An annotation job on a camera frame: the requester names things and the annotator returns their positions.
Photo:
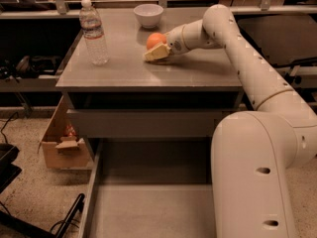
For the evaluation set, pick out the white ceramic bowl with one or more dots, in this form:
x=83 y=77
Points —
x=148 y=15

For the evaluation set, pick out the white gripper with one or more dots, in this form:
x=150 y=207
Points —
x=174 y=41

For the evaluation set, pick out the clear plastic water bottle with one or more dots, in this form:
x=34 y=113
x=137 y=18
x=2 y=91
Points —
x=93 y=33

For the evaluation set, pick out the orange fruit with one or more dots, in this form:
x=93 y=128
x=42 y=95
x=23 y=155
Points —
x=155 y=38

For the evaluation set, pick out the grey metal shelf rail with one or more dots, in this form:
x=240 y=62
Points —
x=45 y=83

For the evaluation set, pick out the grey drawer cabinet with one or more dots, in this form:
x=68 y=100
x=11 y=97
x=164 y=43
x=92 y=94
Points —
x=198 y=80

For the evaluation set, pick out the black headphones on shelf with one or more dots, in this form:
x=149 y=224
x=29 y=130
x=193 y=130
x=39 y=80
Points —
x=30 y=67

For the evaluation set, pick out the open grey middle drawer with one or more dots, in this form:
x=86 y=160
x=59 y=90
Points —
x=150 y=189

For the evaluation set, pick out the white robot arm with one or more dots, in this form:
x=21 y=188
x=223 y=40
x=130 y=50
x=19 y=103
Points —
x=250 y=150

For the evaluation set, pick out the brown cardboard box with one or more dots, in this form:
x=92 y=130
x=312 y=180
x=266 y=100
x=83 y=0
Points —
x=62 y=147

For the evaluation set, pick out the black office chair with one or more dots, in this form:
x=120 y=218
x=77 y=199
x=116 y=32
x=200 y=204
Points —
x=283 y=40

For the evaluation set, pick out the closed grey top drawer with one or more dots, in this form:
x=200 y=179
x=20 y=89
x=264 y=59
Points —
x=129 y=124

